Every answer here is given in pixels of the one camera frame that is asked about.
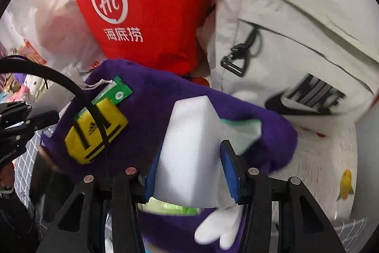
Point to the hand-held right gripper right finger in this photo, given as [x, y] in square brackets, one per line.
[229, 170]

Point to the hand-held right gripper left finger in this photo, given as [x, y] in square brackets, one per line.
[124, 211]

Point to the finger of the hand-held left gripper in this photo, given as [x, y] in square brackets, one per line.
[11, 110]
[40, 119]

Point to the yellow striped pouch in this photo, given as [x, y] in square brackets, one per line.
[74, 141]

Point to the white sponge block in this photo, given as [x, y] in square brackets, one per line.
[189, 152]

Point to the white cotton glove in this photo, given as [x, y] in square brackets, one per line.
[216, 226]

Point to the green paper packet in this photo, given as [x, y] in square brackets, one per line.
[120, 93]

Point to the purple fleece cloth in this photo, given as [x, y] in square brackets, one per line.
[154, 87]

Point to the white plastic shopping bag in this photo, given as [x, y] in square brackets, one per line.
[59, 33]

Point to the mango print bed sheet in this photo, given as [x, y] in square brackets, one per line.
[325, 158]

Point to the grey waist bag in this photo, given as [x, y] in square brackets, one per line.
[281, 33]

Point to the red paper shopping bag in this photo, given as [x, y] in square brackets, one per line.
[154, 4]

